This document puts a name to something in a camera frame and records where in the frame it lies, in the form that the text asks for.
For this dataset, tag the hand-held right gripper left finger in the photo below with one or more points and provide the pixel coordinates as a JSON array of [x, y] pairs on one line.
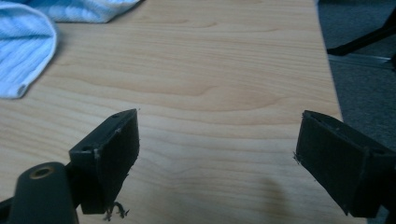
[[106, 161]]

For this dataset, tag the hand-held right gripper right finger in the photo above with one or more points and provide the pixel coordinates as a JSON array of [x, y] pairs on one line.
[[339, 168]]

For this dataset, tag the light blue striped towel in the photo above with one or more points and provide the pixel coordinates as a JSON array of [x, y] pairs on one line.
[[26, 46]]

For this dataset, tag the black metal stand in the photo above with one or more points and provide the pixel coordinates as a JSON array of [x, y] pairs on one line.
[[361, 42]]

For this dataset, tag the metal floor rail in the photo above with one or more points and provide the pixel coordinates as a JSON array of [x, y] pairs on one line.
[[358, 60]]

